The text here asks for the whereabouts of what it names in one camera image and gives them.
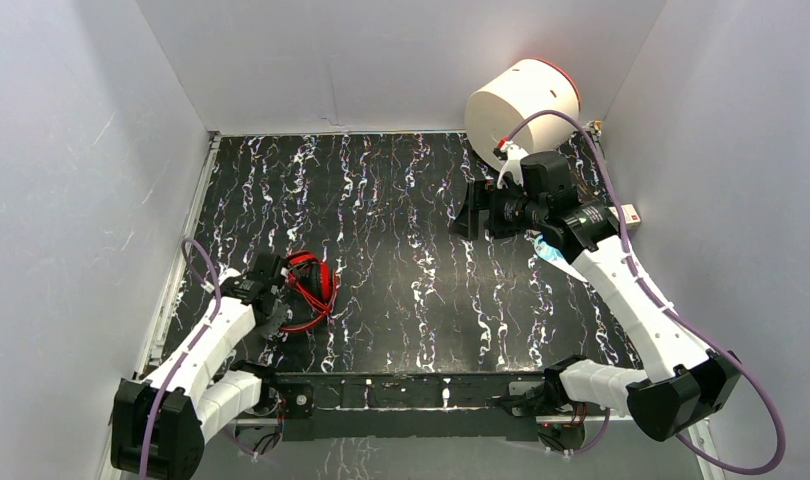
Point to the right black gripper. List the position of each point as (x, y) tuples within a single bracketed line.
[(466, 223)]

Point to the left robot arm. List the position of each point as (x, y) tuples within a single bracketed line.
[(162, 423)]

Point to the blue packaged toothbrush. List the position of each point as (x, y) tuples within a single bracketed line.
[(553, 256)]

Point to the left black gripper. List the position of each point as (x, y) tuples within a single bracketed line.
[(276, 307)]

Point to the black front mounting rail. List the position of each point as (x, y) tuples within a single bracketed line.
[(404, 405)]

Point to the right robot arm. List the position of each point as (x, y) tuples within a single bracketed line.
[(681, 380)]

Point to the white cylindrical container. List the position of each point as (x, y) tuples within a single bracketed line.
[(527, 87)]

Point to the red black headphones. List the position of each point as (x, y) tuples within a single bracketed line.
[(316, 283)]

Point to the small green white box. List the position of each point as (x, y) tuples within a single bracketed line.
[(630, 215)]

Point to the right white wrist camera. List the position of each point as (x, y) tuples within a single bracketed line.
[(511, 156)]

